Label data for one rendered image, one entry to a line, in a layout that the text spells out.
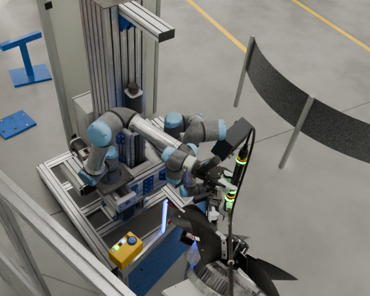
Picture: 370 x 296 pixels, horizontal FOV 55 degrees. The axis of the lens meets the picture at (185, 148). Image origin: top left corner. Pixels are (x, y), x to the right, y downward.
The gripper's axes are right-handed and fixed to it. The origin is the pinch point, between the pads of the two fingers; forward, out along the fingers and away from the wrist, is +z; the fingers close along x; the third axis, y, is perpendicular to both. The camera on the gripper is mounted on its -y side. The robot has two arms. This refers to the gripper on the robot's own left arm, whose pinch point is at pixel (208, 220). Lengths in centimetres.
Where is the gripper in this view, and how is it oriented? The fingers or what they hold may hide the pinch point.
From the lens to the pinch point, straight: 193.5
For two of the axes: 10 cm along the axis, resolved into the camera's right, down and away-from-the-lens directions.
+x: -2.0, 6.6, 7.2
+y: 9.8, 1.6, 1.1
